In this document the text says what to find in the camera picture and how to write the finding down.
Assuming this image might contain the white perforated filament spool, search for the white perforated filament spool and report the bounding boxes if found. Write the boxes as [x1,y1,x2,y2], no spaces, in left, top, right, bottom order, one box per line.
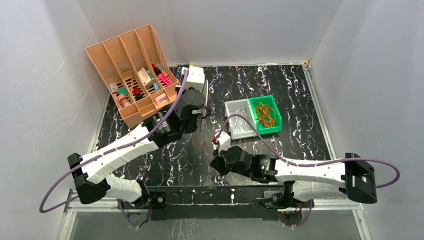
[202,79,209,106]

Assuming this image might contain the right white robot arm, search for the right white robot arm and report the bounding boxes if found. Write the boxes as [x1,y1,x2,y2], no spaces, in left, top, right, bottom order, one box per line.
[210,146,378,207]

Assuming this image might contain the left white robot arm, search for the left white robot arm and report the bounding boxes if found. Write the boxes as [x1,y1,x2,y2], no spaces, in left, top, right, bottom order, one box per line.
[67,87,207,208]

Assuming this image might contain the white plastic bin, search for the white plastic bin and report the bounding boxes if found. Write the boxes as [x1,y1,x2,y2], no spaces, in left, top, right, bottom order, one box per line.
[224,98,257,140]

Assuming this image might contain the green plastic bin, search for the green plastic bin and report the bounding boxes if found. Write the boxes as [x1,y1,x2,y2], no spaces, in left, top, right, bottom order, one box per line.
[249,95,283,136]

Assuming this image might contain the white label box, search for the white label box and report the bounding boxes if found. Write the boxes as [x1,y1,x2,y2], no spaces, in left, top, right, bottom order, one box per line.
[137,68,154,89]

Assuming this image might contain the pink tape roll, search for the pink tape roll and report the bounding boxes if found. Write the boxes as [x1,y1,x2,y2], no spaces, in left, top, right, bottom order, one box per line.
[117,87,131,108]

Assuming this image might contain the peach desk file organizer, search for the peach desk file organizer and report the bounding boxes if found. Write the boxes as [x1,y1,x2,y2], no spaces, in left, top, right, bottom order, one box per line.
[86,24,180,128]

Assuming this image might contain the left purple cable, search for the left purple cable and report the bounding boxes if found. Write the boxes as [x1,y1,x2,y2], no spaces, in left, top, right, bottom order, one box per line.
[39,67,189,214]

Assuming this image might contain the purple cable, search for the purple cable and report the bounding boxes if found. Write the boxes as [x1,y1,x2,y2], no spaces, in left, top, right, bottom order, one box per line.
[39,67,189,214]
[216,114,401,189]

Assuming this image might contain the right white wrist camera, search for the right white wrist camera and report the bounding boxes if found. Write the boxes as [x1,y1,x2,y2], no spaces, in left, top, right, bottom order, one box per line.
[212,131,231,156]

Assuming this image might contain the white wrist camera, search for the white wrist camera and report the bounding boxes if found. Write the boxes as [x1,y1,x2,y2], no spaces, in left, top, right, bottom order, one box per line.
[212,131,231,156]
[181,66,206,92]

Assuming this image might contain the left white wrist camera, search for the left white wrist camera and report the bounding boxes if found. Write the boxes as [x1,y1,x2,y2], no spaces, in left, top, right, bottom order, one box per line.
[181,66,206,92]

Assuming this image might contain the white wires in bin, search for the white wires in bin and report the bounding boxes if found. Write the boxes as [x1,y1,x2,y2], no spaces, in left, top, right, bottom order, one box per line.
[231,107,254,133]

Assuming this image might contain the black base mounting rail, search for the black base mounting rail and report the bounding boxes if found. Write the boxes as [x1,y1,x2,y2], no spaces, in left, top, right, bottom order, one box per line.
[148,185,301,221]

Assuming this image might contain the yellow and red wire bundle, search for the yellow and red wire bundle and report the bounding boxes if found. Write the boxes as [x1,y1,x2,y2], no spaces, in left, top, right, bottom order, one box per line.
[254,101,277,128]

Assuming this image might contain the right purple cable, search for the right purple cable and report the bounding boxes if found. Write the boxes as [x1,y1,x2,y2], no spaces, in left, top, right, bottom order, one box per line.
[216,114,401,189]

